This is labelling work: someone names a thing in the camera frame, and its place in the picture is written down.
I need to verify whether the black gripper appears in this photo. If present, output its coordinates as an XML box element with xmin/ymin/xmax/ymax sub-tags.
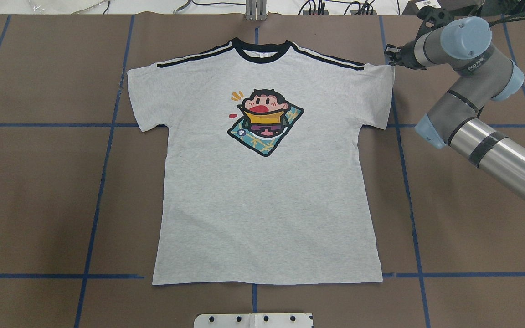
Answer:
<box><xmin>384</xmin><ymin>44</ymin><xmax>416</xmax><ymax>67</ymax></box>

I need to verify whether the grey cartoon print t-shirt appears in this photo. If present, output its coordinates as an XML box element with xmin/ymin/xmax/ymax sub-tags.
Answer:
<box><xmin>127</xmin><ymin>39</ymin><xmax>395</xmax><ymax>285</ymax></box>

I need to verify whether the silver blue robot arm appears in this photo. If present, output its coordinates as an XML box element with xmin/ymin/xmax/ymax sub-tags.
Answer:
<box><xmin>384</xmin><ymin>6</ymin><xmax>525</xmax><ymax>200</ymax></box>

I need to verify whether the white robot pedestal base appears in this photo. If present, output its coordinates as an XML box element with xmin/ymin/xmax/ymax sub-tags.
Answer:
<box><xmin>193</xmin><ymin>313</ymin><xmax>314</xmax><ymax>328</ymax></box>

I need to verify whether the aluminium frame post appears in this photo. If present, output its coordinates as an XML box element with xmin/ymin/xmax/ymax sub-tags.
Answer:
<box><xmin>245</xmin><ymin>0</ymin><xmax>268</xmax><ymax>21</ymax></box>

